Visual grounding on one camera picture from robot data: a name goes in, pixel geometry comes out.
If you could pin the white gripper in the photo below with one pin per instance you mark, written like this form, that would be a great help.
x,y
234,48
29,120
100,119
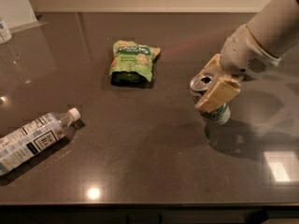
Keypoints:
x,y
242,56

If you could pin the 7up soda can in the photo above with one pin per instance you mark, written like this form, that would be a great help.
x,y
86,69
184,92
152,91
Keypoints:
x,y
215,116

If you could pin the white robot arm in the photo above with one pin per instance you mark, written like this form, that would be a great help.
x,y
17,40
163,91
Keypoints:
x,y
275,28

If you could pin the green snack bag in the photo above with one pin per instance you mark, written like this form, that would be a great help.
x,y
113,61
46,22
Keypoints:
x,y
132,61

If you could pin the clear plastic water bottle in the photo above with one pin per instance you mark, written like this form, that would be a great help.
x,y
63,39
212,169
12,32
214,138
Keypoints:
x,y
32,138

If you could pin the white container at left edge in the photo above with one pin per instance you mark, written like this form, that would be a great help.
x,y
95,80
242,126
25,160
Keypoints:
x,y
5,34

